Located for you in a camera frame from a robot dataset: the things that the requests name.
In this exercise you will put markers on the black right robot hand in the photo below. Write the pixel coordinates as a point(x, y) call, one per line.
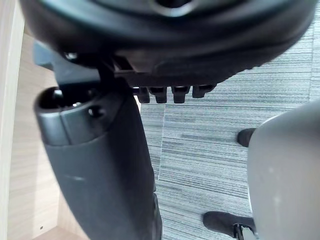
point(100, 162)

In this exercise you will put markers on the light wooden cabinet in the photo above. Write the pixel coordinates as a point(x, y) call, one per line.
point(22, 150)

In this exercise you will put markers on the dark right robot foot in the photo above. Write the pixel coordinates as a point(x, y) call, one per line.
point(225, 222)

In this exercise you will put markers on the dark robot foot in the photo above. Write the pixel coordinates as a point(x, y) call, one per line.
point(245, 137)
point(225, 222)

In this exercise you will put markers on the dark left robot foot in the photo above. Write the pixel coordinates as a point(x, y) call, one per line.
point(245, 137)

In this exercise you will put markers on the silver robot leg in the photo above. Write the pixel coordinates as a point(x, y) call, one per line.
point(287, 175)

